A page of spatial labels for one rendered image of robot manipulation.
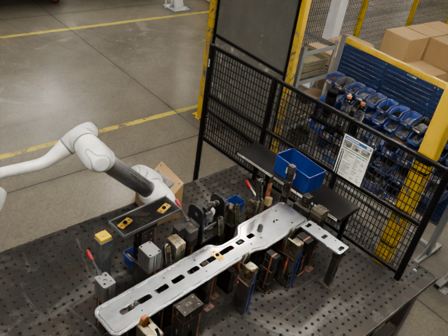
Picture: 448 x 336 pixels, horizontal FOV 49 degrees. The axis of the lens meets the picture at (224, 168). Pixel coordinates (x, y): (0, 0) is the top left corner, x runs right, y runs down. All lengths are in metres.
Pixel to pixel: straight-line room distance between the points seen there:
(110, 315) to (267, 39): 3.18
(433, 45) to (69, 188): 4.69
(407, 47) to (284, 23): 2.34
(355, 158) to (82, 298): 1.79
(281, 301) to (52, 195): 2.46
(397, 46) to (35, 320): 5.29
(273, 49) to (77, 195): 2.24
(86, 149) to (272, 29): 2.67
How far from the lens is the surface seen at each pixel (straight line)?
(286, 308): 2.95
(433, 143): 2.93
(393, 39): 6.72
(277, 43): 4.74
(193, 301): 2.44
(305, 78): 5.02
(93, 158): 2.51
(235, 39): 5.18
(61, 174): 4.89
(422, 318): 4.27
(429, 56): 6.94
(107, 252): 2.58
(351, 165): 3.19
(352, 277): 3.26
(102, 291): 2.47
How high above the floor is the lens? 2.90
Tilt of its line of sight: 35 degrees down
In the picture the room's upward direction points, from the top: 10 degrees clockwise
